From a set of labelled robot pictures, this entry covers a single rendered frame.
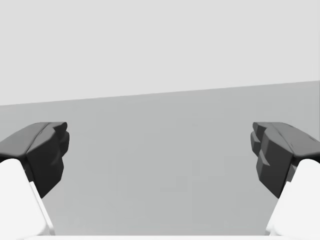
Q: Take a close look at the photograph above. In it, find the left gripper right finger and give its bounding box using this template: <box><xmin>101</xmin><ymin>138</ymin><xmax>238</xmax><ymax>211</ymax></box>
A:
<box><xmin>250</xmin><ymin>121</ymin><xmax>320</xmax><ymax>237</ymax></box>

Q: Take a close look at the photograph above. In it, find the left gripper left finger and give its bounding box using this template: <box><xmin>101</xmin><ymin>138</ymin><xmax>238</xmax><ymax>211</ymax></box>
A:
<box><xmin>0</xmin><ymin>121</ymin><xmax>71</xmax><ymax>237</ymax></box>

